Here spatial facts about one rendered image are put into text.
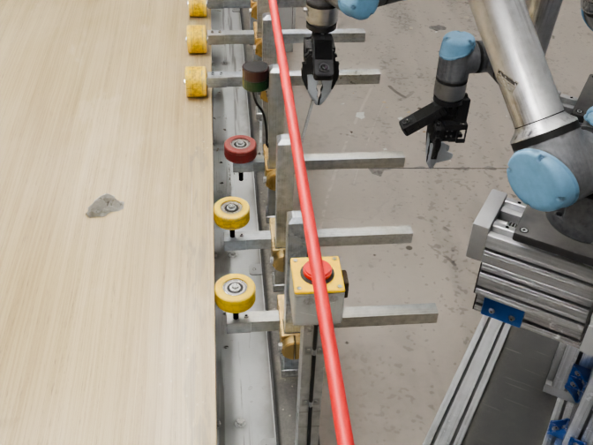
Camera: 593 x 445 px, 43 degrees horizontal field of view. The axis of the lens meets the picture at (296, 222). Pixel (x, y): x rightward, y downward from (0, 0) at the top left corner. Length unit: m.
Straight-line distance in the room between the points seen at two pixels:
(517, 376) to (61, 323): 1.38
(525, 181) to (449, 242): 1.73
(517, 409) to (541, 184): 1.07
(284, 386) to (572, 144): 0.73
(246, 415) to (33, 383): 0.47
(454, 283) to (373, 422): 0.71
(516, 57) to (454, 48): 0.48
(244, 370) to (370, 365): 0.90
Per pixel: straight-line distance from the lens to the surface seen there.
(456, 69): 1.81
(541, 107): 1.33
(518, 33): 1.33
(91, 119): 2.02
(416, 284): 2.84
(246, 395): 1.67
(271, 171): 1.85
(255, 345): 1.76
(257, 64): 1.73
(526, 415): 2.27
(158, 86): 2.14
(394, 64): 4.24
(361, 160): 1.92
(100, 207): 1.70
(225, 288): 1.49
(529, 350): 2.43
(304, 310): 1.06
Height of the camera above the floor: 1.95
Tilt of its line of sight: 40 degrees down
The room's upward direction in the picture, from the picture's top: 2 degrees clockwise
